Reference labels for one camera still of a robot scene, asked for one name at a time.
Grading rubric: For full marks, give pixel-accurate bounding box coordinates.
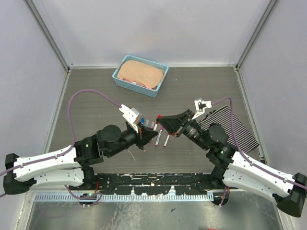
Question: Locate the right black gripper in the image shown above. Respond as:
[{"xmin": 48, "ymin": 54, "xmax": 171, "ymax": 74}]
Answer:
[{"xmin": 156, "ymin": 108, "xmax": 210, "ymax": 150}]

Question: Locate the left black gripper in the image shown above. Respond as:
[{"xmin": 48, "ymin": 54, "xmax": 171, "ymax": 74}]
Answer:
[{"xmin": 107, "ymin": 121, "xmax": 158, "ymax": 158}]

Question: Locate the white pen red tip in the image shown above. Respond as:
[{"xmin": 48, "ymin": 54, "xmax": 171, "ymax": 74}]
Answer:
[{"xmin": 164, "ymin": 135, "xmax": 170, "ymax": 147}]

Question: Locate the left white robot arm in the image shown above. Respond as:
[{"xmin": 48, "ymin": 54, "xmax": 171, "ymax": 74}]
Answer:
[{"xmin": 3, "ymin": 124, "xmax": 158, "ymax": 195}]

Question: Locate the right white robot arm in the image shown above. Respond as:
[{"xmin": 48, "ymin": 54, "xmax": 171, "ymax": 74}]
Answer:
[{"xmin": 157, "ymin": 110, "xmax": 307, "ymax": 218}]

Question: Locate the blue plastic basket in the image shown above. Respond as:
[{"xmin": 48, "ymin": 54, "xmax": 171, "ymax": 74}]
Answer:
[{"xmin": 112, "ymin": 55, "xmax": 169, "ymax": 98}]

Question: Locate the peach folded towel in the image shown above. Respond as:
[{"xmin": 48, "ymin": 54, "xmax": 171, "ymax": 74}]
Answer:
[{"xmin": 117, "ymin": 60, "xmax": 165, "ymax": 90}]

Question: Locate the black white striped cloth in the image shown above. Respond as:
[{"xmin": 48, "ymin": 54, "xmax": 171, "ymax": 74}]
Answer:
[{"xmin": 198, "ymin": 106, "xmax": 259, "ymax": 154}]

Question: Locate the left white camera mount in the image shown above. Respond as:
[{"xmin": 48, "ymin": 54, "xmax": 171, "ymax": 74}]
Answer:
[{"xmin": 119, "ymin": 104, "xmax": 142, "ymax": 133}]

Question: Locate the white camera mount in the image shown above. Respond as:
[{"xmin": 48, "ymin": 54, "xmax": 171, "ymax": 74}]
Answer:
[
  {"xmin": 192, "ymin": 98, "xmax": 212, "ymax": 120},
  {"xmin": 119, "ymin": 104, "xmax": 142, "ymax": 133}
]

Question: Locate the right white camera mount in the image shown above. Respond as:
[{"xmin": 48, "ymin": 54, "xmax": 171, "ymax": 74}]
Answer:
[{"xmin": 192, "ymin": 98, "xmax": 212, "ymax": 120}]

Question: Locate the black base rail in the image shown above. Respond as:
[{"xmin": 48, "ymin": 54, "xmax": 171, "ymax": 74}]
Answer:
[{"xmin": 68, "ymin": 172, "xmax": 227, "ymax": 195}]

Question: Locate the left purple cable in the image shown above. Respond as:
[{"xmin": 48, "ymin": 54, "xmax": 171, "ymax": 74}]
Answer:
[{"xmin": 0, "ymin": 89, "xmax": 122, "ymax": 208}]

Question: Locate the blue slotted cable duct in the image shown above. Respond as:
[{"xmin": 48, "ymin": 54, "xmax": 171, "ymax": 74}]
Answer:
[{"xmin": 34, "ymin": 192, "xmax": 214, "ymax": 202}]

